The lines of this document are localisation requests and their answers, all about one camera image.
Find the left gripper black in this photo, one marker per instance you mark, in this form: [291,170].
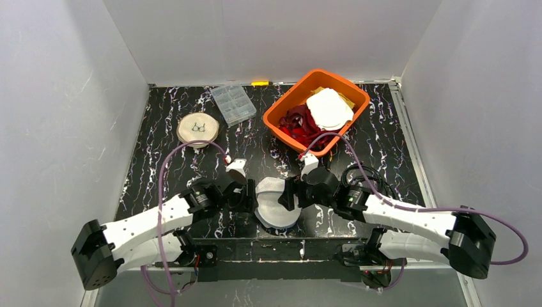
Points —
[244,193]

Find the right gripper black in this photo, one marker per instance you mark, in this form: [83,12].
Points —
[298,193]

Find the grey-trim mesh laundry bag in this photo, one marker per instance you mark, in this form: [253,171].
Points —
[269,211]

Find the plain white bra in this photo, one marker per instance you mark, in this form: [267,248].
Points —
[329,110]

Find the yellow bra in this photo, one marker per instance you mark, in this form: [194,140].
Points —
[350,104]

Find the dark maroon bra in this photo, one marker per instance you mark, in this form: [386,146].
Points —
[298,122]

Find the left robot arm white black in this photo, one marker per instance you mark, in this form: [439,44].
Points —
[102,251]

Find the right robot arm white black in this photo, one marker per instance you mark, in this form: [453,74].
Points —
[462,240]

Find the red bra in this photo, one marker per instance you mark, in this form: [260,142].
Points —
[306,137]

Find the clear plastic compartment box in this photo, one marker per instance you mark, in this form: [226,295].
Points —
[233,103]

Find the orange plastic bin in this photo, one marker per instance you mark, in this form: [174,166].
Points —
[300,92]

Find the yellow marker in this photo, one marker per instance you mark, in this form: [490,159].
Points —
[261,83]

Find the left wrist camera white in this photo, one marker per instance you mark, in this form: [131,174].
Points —
[236,168]

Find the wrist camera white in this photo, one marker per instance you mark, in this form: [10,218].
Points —
[236,168]
[310,162]

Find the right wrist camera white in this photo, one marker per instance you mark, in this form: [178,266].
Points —
[310,162]

